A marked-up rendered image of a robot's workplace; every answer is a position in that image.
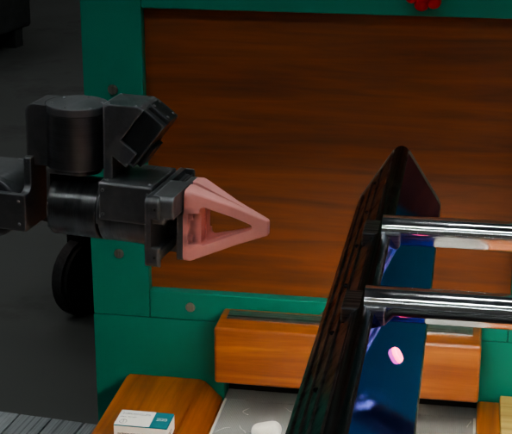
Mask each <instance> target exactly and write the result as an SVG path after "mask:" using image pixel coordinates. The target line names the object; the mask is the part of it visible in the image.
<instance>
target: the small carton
mask: <svg viewBox="0 0 512 434"><path fill-rule="evenodd" d="M174 429H175V427H174V414H172V413H162V412H143V411H132V410H122V411H121V412H120V414H119V416H118V418H117V419H116V421H115V423H114V434H172V433H173V432H174Z"/></svg>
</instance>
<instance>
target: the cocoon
mask: <svg viewBox="0 0 512 434"><path fill-rule="evenodd" d="M281 432H282V427H281V425H280V423H278V422H277V421H267V422H261V423H257V424H255V425H254V426H253V428H252V429H251V433H252V434H281Z"/></svg>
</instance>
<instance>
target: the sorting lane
mask: <svg viewBox="0 0 512 434"><path fill-rule="evenodd" d="M293 408H294V405H289V404H278V403H268V402H257V401H246V400H227V398H224V400H223V402H222V405H221V408H220V410H219V412H218V414H217V416H216V418H215V422H214V424H213V426H212V428H211V430H210V433H209V434H252V433H251V429H252V428H253V426H254V425H255V424H257V423H261V422H267V421H277V422H278V423H280V425H281V427H282V432H281V434H285V432H286V430H287V427H288V424H289V422H290V416H291V414H292V411H293ZM416 434H476V419H475V418H474V419H468V418H448V417H437V416H427V415H418V419H417V426H416Z"/></svg>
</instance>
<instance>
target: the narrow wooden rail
mask: <svg viewBox="0 0 512 434"><path fill-rule="evenodd" d="M476 434H500V421H499V403H497V402H486V401H479V402H478V403H477V416H476Z"/></svg>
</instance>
